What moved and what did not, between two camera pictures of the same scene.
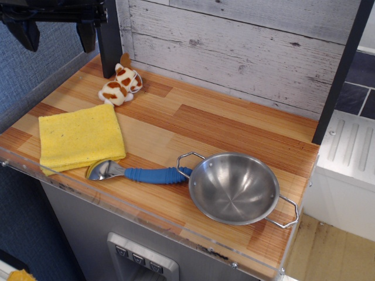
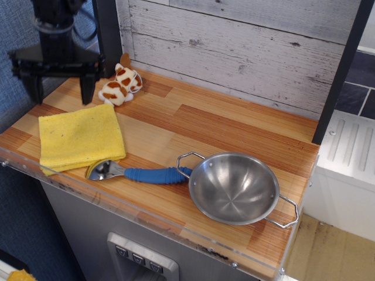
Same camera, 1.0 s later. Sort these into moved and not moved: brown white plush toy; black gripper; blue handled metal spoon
Moved: black gripper
Not moved: brown white plush toy; blue handled metal spoon
